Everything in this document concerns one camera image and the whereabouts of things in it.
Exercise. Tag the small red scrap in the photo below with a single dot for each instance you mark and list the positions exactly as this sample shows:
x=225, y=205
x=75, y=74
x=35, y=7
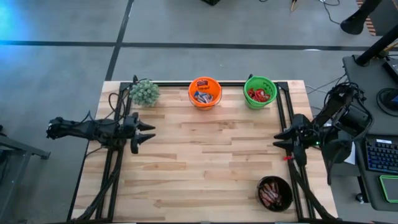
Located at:
x=288, y=158

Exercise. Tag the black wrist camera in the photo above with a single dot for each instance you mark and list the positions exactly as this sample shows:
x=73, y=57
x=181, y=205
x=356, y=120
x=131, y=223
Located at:
x=134, y=147
x=300, y=157

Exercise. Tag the backlit black keyboard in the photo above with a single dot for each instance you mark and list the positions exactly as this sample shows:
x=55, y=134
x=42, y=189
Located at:
x=384, y=155

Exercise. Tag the green-edged mouse pad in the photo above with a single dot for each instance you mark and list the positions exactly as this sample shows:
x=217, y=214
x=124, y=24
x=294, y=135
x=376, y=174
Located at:
x=391, y=188

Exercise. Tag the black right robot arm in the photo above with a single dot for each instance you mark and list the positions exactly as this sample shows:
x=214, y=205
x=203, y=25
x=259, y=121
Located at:
x=342, y=112

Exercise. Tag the black pole with base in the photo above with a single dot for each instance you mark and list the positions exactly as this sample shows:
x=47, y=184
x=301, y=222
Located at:
x=354, y=23

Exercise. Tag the grey metal stand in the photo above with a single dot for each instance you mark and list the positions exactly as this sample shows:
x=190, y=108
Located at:
x=12, y=186

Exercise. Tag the black round bowl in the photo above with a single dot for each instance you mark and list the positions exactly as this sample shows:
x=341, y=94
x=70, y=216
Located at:
x=287, y=193

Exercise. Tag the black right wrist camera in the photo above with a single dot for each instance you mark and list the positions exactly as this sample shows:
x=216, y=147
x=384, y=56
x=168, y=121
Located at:
x=300, y=157

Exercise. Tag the black round desk device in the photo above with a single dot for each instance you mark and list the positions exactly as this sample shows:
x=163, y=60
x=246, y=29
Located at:
x=390, y=96

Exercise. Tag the green potted plant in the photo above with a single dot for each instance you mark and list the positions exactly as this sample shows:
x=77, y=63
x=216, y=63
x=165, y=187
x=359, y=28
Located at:
x=144, y=92

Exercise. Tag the white paper sheet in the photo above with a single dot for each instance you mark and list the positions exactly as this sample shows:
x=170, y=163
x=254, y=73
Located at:
x=352, y=155

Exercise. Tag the red white striped strip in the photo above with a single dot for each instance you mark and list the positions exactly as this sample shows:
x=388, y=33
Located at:
x=370, y=26

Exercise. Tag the black aluminium table frame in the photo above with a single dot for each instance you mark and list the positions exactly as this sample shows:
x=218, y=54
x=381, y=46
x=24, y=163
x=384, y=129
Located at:
x=297, y=186

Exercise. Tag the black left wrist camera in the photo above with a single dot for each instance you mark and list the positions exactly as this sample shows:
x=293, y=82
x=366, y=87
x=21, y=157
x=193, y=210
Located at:
x=134, y=147

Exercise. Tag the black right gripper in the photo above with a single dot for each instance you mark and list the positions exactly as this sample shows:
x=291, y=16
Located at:
x=301, y=129

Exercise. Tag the black diagonal pole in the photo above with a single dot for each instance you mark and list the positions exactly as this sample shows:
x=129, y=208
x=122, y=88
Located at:
x=376, y=46

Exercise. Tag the dark laptop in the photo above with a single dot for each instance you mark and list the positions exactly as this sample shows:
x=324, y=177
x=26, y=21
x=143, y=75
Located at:
x=392, y=70

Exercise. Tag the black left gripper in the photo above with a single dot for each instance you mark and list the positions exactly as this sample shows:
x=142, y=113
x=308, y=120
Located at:
x=130, y=127

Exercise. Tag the black floor object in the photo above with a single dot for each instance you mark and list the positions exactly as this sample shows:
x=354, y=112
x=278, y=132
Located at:
x=211, y=2

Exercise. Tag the orange plastic bucket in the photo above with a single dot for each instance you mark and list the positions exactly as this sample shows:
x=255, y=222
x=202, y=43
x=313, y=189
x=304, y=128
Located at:
x=205, y=105

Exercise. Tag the green plastic bucket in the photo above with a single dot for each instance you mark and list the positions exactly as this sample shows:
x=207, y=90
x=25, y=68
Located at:
x=259, y=105

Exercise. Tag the grey desk top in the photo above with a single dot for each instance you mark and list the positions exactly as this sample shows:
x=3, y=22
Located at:
x=363, y=77

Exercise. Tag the black caster wheel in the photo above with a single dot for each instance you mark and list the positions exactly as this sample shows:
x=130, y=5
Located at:
x=360, y=198

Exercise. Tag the dark grey desk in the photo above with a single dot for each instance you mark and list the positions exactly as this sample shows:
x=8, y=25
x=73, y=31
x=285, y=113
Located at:
x=370, y=193

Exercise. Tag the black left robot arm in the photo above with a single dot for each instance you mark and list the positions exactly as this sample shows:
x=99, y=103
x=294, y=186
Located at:
x=77, y=129

